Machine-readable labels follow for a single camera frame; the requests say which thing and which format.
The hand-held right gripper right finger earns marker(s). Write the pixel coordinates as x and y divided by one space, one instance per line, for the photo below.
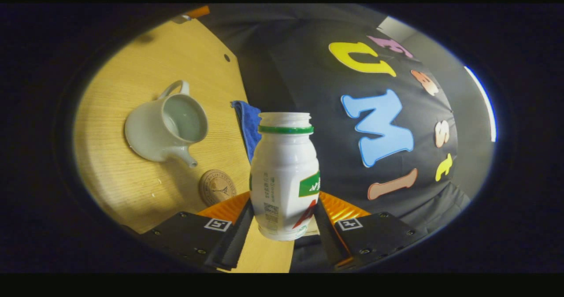
328 239

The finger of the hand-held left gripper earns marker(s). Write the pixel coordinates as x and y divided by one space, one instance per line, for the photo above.
198 11

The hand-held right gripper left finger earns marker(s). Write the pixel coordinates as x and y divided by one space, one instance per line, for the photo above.
240 235

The round wooden coaster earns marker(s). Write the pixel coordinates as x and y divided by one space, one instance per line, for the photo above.
217 187

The white water bottle green label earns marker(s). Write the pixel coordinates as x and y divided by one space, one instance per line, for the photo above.
284 178

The white ceramic teacup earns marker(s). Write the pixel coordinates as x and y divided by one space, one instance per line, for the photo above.
154 134

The blue towel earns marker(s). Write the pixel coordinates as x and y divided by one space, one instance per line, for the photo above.
249 125

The black backdrop cloth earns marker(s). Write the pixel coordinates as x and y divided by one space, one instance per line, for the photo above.
308 68

